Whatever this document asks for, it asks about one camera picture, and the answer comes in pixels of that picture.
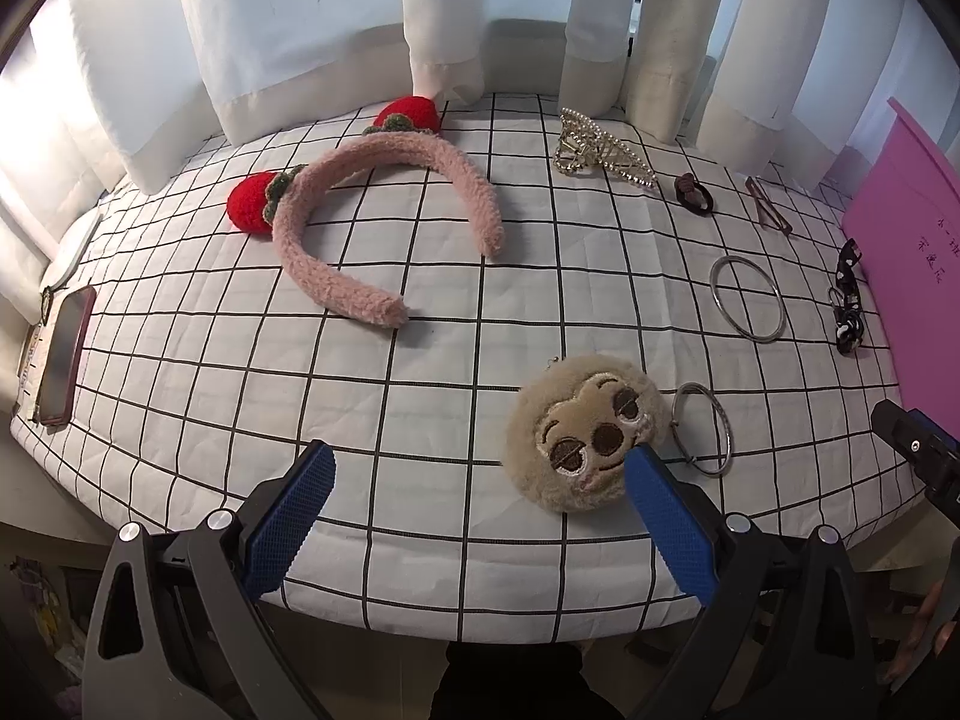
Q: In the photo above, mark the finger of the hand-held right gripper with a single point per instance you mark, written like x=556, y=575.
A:
x=911, y=439

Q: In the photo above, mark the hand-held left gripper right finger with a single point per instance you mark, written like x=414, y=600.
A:
x=667, y=525

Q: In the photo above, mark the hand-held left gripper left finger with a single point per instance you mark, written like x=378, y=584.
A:
x=292, y=517

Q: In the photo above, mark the beige plush face pendant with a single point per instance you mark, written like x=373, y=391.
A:
x=581, y=442

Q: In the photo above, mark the person's right hand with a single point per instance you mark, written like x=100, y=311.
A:
x=926, y=637

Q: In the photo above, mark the silver bangle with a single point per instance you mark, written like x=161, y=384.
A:
x=716, y=292
x=726, y=427

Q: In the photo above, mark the white checked tablecloth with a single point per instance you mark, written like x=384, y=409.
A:
x=300, y=390

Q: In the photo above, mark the person's dark clothing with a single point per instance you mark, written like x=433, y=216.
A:
x=517, y=682

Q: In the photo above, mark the pink fluffy strawberry headband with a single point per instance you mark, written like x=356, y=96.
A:
x=352, y=255

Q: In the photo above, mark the brown rectangular hair clip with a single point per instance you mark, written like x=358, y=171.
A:
x=766, y=204

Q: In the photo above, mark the smartphone with red case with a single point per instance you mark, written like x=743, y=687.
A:
x=66, y=356

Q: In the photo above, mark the white round dish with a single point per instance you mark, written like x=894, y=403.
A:
x=71, y=251

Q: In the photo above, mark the pearl hair claw clip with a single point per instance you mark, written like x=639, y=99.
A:
x=592, y=150

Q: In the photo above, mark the white curtain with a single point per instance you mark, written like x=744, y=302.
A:
x=750, y=30
x=247, y=22
x=442, y=15

